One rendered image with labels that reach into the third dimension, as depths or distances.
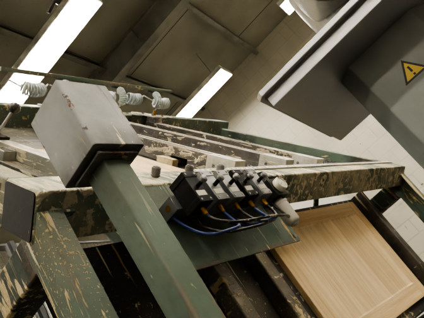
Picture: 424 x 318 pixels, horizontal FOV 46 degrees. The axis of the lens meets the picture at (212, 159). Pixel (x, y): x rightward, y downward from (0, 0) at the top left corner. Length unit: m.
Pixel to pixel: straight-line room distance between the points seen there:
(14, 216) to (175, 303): 0.43
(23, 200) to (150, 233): 0.32
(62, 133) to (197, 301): 0.39
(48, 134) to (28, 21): 4.45
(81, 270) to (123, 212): 0.17
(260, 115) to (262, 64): 0.78
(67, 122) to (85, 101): 0.06
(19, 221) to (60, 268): 0.15
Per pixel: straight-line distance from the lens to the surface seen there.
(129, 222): 0.86
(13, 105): 1.74
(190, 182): 1.12
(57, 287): 1.00
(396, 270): 2.49
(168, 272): 0.81
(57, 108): 0.96
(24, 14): 5.34
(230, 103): 7.66
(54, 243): 0.99
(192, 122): 3.13
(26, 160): 1.53
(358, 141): 6.83
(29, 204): 1.04
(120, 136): 0.92
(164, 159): 1.77
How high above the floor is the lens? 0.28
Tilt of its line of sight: 25 degrees up
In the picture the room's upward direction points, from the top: 36 degrees counter-clockwise
